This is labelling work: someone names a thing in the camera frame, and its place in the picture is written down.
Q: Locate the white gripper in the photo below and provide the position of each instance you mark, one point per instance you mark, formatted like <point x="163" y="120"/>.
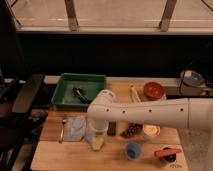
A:
<point x="99" y="128"/>

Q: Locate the red bowl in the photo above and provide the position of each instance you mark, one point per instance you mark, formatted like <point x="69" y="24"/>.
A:
<point x="153" y="90"/>

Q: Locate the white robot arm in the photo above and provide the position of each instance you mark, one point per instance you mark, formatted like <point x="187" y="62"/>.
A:
<point x="190" y="113"/>

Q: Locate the grey bowl in background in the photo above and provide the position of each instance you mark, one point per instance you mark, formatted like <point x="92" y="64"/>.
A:
<point x="191" y="83"/>

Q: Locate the black rectangular block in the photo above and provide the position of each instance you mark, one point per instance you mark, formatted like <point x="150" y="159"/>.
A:
<point x="112" y="129"/>

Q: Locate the bunch of dark grapes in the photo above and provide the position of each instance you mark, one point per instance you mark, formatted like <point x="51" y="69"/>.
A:
<point x="132" y="130"/>

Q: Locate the blue grey cloth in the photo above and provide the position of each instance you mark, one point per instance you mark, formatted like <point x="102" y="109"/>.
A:
<point x="76" y="127"/>

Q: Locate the blue cup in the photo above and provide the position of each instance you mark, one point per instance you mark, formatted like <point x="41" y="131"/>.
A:
<point x="132" y="151"/>

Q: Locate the green plastic tray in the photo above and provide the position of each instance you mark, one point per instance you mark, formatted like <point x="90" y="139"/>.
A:
<point x="91" y="84"/>

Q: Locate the pale yellow banana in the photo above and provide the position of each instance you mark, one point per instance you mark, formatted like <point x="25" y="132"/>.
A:
<point x="134" y="95"/>

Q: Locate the black utensil in tray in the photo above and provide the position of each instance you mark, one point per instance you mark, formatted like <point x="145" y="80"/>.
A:
<point x="79" y="94"/>

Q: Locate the metal spoon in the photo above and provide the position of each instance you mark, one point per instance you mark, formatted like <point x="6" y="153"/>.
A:
<point x="62" y="130"/>

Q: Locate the yellow cup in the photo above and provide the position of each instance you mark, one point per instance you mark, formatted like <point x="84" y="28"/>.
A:
<point x="150" y="131"/>

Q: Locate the orange carrot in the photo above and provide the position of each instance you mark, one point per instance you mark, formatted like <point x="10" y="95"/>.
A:
<point x="166" y="152"/>

